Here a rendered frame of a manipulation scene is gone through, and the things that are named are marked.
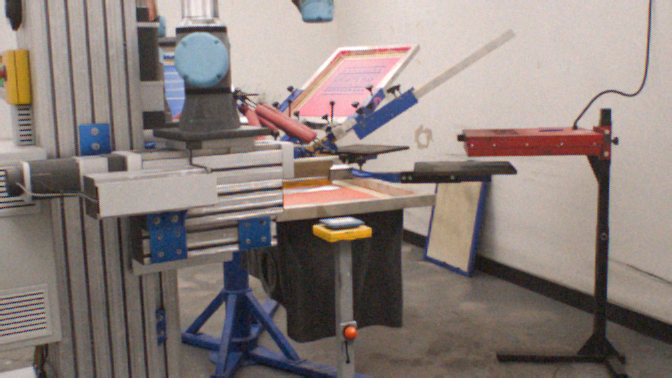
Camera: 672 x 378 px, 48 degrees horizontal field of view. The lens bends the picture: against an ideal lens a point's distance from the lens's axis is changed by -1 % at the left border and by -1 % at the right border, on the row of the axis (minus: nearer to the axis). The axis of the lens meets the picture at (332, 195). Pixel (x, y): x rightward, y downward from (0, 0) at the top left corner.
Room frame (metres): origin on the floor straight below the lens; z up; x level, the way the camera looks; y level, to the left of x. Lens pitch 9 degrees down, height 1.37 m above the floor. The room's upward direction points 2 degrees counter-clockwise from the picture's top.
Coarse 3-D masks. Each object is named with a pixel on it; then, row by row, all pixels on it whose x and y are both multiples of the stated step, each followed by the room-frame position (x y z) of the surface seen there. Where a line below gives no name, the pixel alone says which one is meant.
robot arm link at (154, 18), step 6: (138, 0) 2.47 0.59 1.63; (144, 0) 2.47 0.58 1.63; (150, 0) 2.48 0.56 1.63; (156, 0) 2.51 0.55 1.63; (138, 6) 2.49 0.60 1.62; (144, 6) 2.48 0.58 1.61; (150, 6) 2.49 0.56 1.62; (156, 6) 2.51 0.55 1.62; (150, 12) 2.50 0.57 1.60; (156, 12) 2.53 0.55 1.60; (150, 18) 2.52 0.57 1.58; (156, 18) 2.54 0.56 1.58; (162, 18) 2.56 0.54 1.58; (162, 24) 2.55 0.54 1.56; (162, 30) 2.56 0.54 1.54; (162, 36) 2.57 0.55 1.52
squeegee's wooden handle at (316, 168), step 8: (304, 160) 2.94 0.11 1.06; (312, 160) 2.94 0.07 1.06; (320, 160) 2.95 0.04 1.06; (328, 160) 2.96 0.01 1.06; (296, 168) 2.90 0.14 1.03; (304, 168) 2.92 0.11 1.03; (312, 168) 2.93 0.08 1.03; (320, 168) 2.94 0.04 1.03; (328, 168) 2.96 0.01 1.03; (296, 176) 2.90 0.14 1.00; (304, 176) 2.92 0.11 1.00; (312, 176) 2.93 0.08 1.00; (320, 176) 2.94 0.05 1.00; (328, 176) 2.96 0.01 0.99
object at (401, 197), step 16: (352, 176) 2.98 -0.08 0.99; (384, 192) 2.73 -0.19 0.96; (400, 192) 2.61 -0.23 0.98; (416, 192) 2.51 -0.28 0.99; (288, 208) 2.27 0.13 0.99; (304, 208) 2.29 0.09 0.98; (320, 208) 2.31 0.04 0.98; (336, 208) 2.33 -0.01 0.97; (352, 208) 2.35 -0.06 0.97; (368, 208) 2.37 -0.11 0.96; (384, 208) 2.39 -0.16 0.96; (400, 208) 2.41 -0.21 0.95
